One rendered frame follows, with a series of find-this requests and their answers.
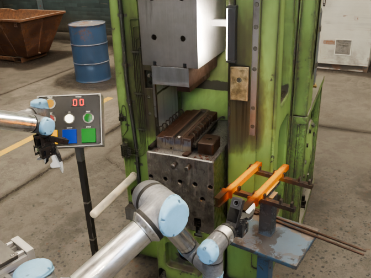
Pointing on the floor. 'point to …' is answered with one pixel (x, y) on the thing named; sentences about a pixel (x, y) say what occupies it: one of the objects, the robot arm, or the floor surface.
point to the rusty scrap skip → (27, 33)
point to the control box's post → (86, 198)
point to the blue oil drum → (90, 51)
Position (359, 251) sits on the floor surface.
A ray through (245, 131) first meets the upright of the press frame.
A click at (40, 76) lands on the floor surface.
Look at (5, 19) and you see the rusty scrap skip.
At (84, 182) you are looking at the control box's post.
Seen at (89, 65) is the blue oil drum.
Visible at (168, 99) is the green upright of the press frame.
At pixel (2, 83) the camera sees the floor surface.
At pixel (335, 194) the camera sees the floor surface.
